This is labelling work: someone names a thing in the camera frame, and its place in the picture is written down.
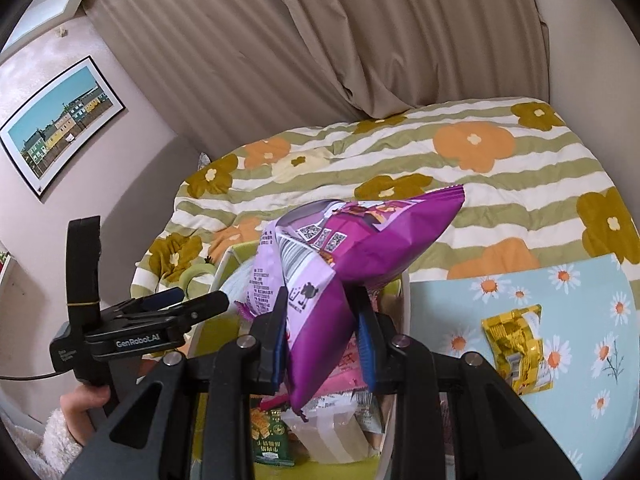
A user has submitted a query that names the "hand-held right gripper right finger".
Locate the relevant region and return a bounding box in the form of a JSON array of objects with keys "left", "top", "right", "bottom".
[{"left": 350, "top": 287, "right": 583, "bottom": 480}]

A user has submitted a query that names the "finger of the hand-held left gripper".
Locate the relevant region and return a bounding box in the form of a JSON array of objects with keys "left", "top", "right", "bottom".
[
  {"left": 117, "top": 287, "right": 184, "bottom": 312},
  {"left": 149, "top": 291, "right": 230, "bottom": 331}
]

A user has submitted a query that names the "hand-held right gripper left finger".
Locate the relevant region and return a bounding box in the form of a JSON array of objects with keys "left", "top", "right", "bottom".
[{"left": 62, "top": 287, "right": 291, "bottom": 480}]

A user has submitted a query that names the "yellow-green cardboard box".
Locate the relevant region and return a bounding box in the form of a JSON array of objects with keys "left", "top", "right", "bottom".
[{"left": 192, "top": 242, "right": 411, "bottom": 480}]

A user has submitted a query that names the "purple snack bag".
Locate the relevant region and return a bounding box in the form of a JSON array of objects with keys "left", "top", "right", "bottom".
[{"left": 247, "top": 185, "right": 466, "bottom": 416}]

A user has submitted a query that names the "person's left forearm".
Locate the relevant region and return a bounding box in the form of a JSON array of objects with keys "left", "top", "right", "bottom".
[{"left": 0, "top": 407, "right": 83, "bottom": 480}]

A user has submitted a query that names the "person's left hand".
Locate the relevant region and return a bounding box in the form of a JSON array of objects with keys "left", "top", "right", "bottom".
[{"left": 60, "top": 385, "right": 113, "bottom": 446}]

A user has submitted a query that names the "white printed packet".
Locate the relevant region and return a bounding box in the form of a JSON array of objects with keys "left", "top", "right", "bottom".
[{"left": 350, "top": 390, "right": 386, "bottom": 436}]

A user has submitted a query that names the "green snack packet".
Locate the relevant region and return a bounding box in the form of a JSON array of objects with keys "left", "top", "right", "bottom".
[{"left": 250, "top": 400, "right": 296, "bottom": 466}]

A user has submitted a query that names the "clear wafer packet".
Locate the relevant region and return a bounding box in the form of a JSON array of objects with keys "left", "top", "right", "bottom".
[{"left": 287, "top": 400, "right": 371, "bottom": 478}]

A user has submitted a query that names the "gold foil snack packet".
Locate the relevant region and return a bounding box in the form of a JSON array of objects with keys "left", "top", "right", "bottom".
[{"left": 481, "top": 304, "right": 556, "bottom": 396}]

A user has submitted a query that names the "striped flower blanket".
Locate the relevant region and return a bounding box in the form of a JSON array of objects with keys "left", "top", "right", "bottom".
[{"left": 131, "top": 96, "right": 640, "bottom": 306}]

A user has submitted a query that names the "beige curtain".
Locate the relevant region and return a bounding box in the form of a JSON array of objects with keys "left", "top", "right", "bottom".
[{"left": 82, "top": 0, "right": 551, "bottom": 158}]

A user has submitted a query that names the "wall poster of houses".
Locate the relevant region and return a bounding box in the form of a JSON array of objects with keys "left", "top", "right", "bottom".
[{"left": 0, "top": 55, "right": 126, "bottom": 201}]

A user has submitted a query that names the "white window frame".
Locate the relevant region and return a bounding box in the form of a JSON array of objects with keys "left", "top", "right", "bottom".
[{"left": 0, "top": 0, "right": 108, "bottom": 53}]

